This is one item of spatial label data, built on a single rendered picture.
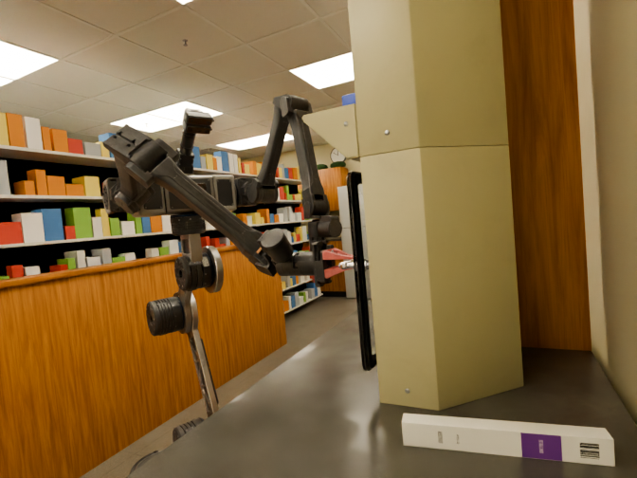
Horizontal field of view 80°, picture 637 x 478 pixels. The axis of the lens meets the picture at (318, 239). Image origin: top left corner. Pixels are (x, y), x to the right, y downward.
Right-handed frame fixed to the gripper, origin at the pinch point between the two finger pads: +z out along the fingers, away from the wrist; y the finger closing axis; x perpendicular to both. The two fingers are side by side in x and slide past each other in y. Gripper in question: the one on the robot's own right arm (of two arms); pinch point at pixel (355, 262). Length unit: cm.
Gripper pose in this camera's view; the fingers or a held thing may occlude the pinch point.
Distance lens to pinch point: 85.3
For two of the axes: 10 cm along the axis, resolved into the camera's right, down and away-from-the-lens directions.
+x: 4.3, -0.8, 9.0
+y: -0.9, -9.9, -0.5
